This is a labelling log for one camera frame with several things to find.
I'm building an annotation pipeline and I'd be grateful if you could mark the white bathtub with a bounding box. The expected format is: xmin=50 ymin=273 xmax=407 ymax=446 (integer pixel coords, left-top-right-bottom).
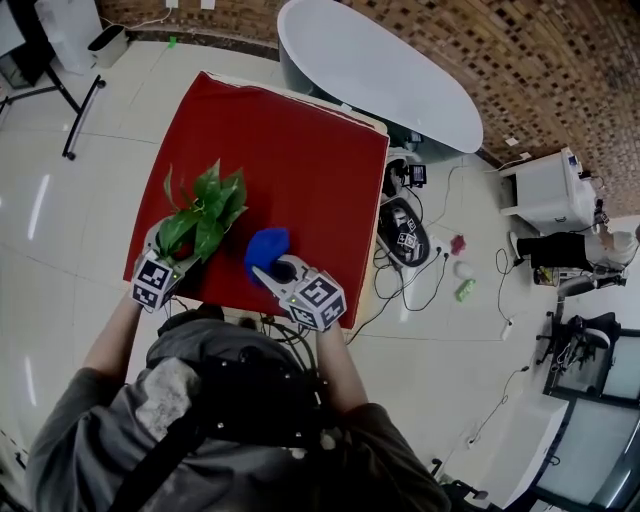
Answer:
xmin=276 ymin=0 xmax=484 ymax=164

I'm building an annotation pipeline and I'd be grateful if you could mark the red tablecloth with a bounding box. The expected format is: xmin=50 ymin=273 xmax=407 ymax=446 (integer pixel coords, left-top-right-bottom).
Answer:
xmin=123 ymin=70 xmax=391 ymax=330

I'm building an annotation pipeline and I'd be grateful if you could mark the person's grey shirt torso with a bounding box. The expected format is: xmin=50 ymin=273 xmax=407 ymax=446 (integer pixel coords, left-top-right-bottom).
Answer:
xmin=24 ymin=305 xmax=452 ymax=512

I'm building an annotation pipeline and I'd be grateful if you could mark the flower pot with green plant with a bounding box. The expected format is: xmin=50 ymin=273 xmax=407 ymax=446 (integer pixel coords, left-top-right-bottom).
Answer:
xmin=156 ymin=158 xmax=250 ymax=265

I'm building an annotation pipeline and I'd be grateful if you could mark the blue cloth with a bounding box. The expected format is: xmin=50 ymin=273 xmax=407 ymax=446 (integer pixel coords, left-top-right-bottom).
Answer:
xmin=243 ymin=226 xmax=293 ymax=288

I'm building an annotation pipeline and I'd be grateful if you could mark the person's left forearm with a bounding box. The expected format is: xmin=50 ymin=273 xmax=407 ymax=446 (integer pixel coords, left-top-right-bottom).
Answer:
xmin=81 ymin=292 xmax=145 ymax=387

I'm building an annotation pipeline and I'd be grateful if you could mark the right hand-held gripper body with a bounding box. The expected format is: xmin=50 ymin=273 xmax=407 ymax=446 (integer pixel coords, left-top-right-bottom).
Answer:
xmin=277 ymin=261 xmax=348 ymax=333

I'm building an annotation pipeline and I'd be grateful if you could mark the white low counter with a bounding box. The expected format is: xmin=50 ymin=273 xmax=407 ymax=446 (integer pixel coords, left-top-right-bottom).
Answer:
xmin=438 ymin=393 xmax=572 ymax=507

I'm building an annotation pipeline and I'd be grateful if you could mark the white floor appliance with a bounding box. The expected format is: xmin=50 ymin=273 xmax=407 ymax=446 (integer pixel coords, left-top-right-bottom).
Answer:
xmin=33 ymin=0 xmax=105 ymax=77

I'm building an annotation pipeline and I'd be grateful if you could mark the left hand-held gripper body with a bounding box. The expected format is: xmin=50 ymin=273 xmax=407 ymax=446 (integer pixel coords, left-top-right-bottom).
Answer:
xmin=131 ymin=221 xmax=202 ymax=312

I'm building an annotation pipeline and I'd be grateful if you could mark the black chest harness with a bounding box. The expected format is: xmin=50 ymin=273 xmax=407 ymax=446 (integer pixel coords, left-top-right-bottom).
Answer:
xmin=107 ymin=319 xmax=331 ymax=512

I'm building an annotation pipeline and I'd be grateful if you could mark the black office chair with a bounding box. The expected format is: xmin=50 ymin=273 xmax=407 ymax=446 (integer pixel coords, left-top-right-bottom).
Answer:
xmin=535 ymin=273 xmax=623 ymax=397

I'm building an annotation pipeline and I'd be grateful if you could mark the white side cabinet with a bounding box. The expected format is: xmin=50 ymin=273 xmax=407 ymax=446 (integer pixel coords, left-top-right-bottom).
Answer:
xmin=498 ymin=146 xmax=598 ymax=236

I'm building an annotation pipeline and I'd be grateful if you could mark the black floor cable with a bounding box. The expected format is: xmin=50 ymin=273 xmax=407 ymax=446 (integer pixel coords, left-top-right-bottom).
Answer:
xmin=344 ymin=164 xmax=466 ymax=346

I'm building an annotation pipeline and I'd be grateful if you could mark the black rolling stand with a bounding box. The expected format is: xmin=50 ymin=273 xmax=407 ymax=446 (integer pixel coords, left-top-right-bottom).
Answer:
xmin=0 ymin=63 xmax=108 ymax=162

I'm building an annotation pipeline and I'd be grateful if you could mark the person's right forearm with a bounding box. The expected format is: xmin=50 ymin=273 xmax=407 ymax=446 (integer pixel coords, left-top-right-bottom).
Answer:
xmin=313 ymin=321 xmax=370 ymax=415

